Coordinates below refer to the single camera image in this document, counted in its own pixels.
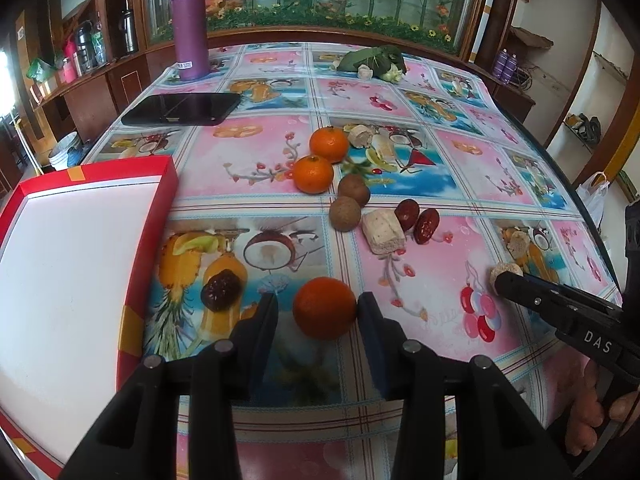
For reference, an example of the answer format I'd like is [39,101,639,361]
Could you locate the right hand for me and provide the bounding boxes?
[565,360,639,456]

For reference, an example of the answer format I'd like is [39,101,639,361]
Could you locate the purple bottles on shelf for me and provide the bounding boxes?
[492,49,518,84]

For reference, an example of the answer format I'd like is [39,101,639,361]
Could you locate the purple thermos bottle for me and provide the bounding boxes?
[171,0,209,81]

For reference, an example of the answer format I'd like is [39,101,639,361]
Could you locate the wooden glass display cabinet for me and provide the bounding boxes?
[1,0,534,137]

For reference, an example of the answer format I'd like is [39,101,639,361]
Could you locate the red jujube date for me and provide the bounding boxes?
[395,198,420,232]
[413,208,439,245]

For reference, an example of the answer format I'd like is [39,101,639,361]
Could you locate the white plastic bucket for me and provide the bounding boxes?
[49,131,84,170]

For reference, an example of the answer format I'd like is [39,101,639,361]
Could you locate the pink bottle on shelf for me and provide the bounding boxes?
[62,37,81,84]

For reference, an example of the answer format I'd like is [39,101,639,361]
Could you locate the white square cake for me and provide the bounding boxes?
[361,209,406,256]

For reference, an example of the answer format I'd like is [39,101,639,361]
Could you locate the orange tangerine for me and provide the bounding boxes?
[292,155,334,195]
[292,276,357,340]
[309,126,349,164]

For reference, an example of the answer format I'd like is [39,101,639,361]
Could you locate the red white tray box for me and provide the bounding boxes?
[1,156,178,479]

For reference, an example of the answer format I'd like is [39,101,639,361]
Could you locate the white plastic bag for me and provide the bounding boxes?
[576,171,611,228]

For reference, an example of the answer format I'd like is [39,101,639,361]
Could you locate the dark dried date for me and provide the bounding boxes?
[201,269,243,312]

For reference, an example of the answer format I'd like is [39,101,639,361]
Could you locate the black smartphone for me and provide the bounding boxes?
[122,92,241,127]

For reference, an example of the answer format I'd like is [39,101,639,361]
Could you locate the green leafy vegetable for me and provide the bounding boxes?
[334,44,408,84]

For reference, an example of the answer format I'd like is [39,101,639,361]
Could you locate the black thermos on shelf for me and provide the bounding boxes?
[118,10,138,53]

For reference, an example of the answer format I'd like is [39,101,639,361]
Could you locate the round beige cake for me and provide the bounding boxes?
[489,262,523,292]

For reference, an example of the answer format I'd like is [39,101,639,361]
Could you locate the green bag on shelf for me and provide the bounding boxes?
[26,58,55,84]

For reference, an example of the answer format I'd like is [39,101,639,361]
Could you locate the colourful fruit tablecloth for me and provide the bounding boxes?
[89,42,620,479]

